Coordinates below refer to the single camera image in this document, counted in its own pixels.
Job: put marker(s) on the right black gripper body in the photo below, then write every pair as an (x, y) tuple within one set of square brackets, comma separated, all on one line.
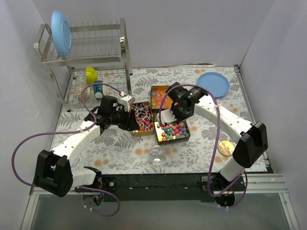
[(173, 113)]

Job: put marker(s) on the blue plate in rack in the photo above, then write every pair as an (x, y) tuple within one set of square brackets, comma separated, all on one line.
[(61, 34)]

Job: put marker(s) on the yellow green bowl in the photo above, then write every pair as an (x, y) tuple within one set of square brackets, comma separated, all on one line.
[(91, 75)]

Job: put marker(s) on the aluminium frame rail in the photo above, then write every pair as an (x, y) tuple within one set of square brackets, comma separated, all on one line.
[(252, 183)]

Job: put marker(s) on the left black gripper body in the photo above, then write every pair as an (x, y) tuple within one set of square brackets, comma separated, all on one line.
[(128, 119)]

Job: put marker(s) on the blue plate on table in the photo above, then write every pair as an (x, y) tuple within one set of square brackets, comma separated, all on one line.
[(215, 83)]

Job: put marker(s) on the clear round plastic container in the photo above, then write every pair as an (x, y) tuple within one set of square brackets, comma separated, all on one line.
[(157, 154)]

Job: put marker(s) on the steel dish rack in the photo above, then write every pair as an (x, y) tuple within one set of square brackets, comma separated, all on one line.
[(103, 47)]

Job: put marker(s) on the floral table mat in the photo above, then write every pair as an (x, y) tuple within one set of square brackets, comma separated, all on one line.
[(119, 152)]

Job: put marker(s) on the tin of gummy candies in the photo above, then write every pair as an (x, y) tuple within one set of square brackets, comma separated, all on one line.
[(157, 95)]

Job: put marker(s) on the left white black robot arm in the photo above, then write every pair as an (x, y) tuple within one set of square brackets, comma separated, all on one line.
[(53, 171)]

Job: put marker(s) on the tin of star candies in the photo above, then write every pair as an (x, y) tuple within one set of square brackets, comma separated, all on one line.
[(171, 133)]

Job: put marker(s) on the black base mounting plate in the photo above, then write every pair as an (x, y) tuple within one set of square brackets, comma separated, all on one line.
[(156, 187)]

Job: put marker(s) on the gold round lid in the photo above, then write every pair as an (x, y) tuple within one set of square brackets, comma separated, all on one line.
[(226, 148)]

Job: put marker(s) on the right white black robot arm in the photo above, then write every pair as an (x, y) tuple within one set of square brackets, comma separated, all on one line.
[(250, 138)]

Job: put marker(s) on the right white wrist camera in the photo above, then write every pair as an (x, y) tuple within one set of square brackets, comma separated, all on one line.
[(166, 116)]

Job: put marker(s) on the patterned beige cup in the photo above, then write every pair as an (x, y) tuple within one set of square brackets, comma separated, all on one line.
[(82, 91)]

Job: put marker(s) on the teal white cup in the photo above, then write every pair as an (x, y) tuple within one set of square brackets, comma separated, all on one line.
[(98, 89)]

